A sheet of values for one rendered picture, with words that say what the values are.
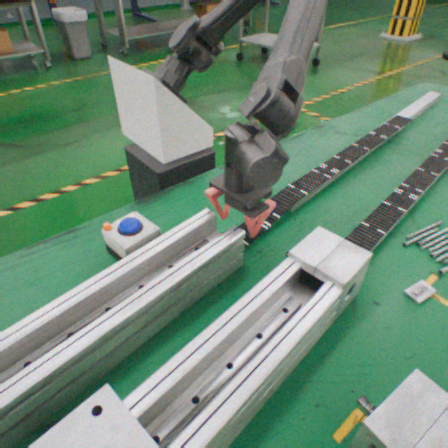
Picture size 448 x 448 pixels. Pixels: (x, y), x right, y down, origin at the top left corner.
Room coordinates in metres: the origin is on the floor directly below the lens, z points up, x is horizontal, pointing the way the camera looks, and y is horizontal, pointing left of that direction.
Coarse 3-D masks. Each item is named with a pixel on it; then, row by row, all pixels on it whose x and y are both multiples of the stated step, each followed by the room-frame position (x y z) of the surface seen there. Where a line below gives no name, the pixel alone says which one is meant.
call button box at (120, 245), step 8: (128, 216) 0.54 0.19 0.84; (136, 216) 0.54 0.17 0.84; (112, 224) 0.52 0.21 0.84; (144, 224) 0.52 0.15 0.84; (152, 224) 0.52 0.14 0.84; (104, 232) 0.50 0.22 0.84; (112, 232) 0.49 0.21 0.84; (120, 232) 0.49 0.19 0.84; (136, 232) 0.49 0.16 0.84; (144, 232) 0.49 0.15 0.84; (152, 232) 0.49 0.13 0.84; (104, 240) 0.50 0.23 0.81; (112, 240) 0.48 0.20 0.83; (120, 240) 0.47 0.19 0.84; (128, 240) 0.47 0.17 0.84; (136, 240) 0.47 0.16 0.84; (144, 240) 0.48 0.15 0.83; (152, 240) 0.49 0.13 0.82; (112, 248) 0.48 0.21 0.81; (120, 248) 0.46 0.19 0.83; (128, 248) 0.45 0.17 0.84; (136, 248) 0.47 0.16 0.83; (120, 256) 0.47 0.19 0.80
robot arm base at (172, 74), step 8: (168, 56) 0.98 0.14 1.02; (160, 64) 0.95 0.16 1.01; (168, 64) 0.95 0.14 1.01; (176, 64) 0.95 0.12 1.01; (184, 64) 0.95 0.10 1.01; (144, 72) 0.93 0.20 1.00; (160, 72) 0.93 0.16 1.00; (168, 72) 0.93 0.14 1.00; (176, 72) 0.94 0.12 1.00; (184, 72) 0.95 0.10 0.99; (160, 80) 0.89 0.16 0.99; (168, 80) 0.92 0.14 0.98; (176, 80) 0.92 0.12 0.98; (184, 80) 0.96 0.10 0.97; (168, 88) 0.90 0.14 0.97; (176, 88) 0.92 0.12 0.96; (176, 96) 0.92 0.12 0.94
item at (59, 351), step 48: (192, 240) 0.47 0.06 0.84; (240, 240) 0.46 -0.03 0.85; (96, 288) 0.34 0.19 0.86; (144, 288) 0.34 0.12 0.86; (192, 288) 0.38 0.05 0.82; (0, 336) 0.26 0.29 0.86; (48, 336) 0.28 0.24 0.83; (96, 336) 0.26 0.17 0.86; (144, 336) 0.30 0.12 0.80; (0, 384) 0.21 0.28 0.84; (48, 384) 0.21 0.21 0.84; (0, 432) 0.16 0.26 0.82
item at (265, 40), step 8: (240, 24) 4.90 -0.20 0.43; (320, 24) 4.66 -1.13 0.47; (240, 32) 4.90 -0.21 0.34; (264, 32) 5.26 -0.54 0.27; (320, 32) 4.65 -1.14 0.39; (240, 40) 4.88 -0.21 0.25; (248, 40) 4.82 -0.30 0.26; (256, 40) 4.82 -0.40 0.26; (264, 40) 4.82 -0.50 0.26; (272, 40) 4.82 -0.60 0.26; (320, 40) 4.65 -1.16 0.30; (240, 48) 4.90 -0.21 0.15; (264, 48) 5.25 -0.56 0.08; (272, 48) 4.51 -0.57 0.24; (240, 56) 4.88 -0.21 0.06
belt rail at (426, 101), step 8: (424, 96) 1.30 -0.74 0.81; (432, 96) 1.30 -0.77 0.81; (416, 104) 1.22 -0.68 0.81; (424, 104) 1.22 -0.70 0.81; (432, 104) 1.28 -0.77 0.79; (400, 112) 1.14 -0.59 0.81; (408, 112) 1.14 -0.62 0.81; (416, 112) 1.15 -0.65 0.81; (400, 128) 1.07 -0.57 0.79; (368, 152) 0.90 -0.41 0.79; (336, 176) 0.77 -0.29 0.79; (328, 184) 0.75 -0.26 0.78; (312, 192) 0.70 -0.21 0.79; (304, 200) 0.67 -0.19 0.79; (296, 208) 0.65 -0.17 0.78
